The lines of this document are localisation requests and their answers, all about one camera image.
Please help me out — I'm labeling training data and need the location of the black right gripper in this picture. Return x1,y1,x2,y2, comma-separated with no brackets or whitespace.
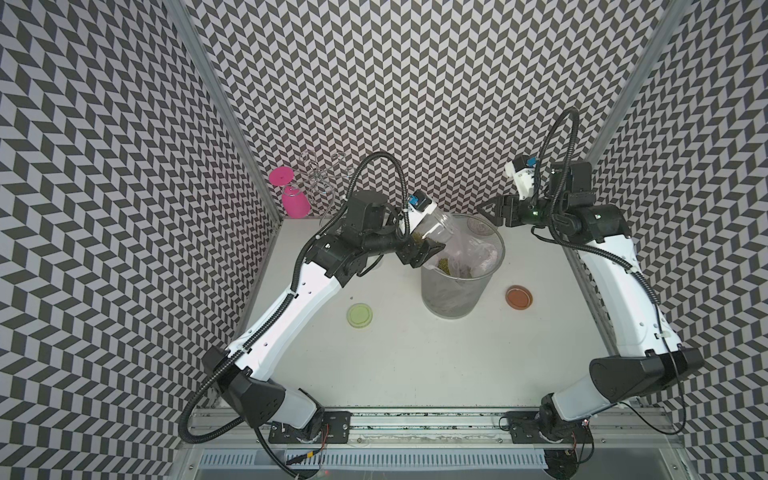
477,191,566,227

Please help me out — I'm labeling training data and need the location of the grey mesh waste bin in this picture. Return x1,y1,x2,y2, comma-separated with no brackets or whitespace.
421,214,506,320

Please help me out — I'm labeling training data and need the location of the orange jar lid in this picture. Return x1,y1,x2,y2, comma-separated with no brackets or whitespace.
505,285,534,310

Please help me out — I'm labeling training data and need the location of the light green jar lid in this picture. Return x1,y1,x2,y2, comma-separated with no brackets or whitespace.
346,303,374,329

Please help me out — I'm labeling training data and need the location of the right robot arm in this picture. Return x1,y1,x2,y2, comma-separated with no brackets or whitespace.
476,107,705,443

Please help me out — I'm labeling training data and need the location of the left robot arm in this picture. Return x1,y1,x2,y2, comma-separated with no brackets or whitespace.
177,151,445,444

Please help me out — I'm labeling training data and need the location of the mung beans pile in bin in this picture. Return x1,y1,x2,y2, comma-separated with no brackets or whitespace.
437,258,455,276

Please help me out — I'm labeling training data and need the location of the clear plastic bin liner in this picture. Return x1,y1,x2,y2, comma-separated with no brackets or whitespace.
427,215,501,279

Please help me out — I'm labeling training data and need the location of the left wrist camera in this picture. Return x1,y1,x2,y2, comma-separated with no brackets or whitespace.
407,190,437,229

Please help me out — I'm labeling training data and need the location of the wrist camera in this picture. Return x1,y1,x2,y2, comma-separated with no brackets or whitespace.
407,190,437,229
503,154,537,200

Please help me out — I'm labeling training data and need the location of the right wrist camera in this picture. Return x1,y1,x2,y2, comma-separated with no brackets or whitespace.
503,154,537,200

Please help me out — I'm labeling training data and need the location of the wire stand with pink discs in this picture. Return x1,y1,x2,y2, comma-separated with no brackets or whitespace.
268,149,354,226

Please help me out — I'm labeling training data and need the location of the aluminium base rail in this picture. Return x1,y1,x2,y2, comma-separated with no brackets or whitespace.
179,406,679,480

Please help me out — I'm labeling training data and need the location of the aluminium corner frame post right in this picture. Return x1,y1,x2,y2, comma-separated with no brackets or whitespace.
553,0,691,222

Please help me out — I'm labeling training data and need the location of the aluminium corner frame post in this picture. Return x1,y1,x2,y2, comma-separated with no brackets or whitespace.
553,0,691,222
164,0,282,223

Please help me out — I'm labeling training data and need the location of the aluminium corner frame post left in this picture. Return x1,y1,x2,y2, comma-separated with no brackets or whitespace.
164,0,282,223

